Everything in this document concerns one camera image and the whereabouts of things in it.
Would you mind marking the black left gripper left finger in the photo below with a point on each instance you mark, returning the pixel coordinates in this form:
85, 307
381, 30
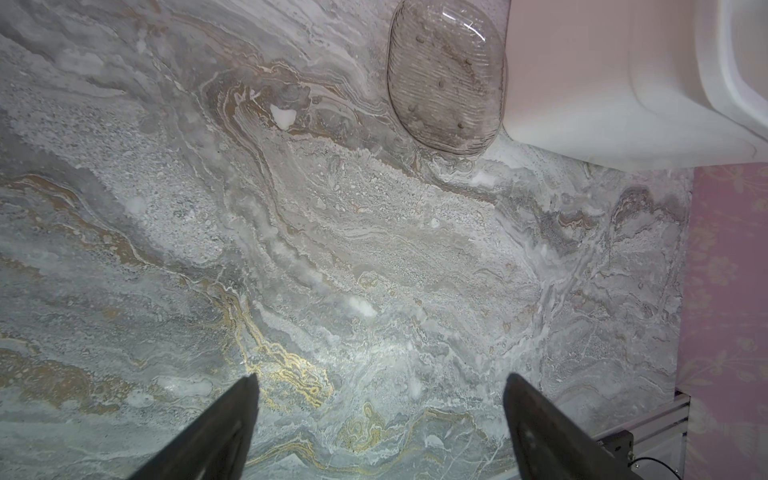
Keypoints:
216, 444

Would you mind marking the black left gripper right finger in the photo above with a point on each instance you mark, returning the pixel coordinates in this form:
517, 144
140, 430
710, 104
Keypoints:
548, 445

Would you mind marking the clear glass plate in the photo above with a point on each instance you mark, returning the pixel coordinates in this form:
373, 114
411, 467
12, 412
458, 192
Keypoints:
446, 75

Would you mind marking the white plastic bin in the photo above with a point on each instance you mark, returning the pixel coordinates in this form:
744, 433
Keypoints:
639, 85

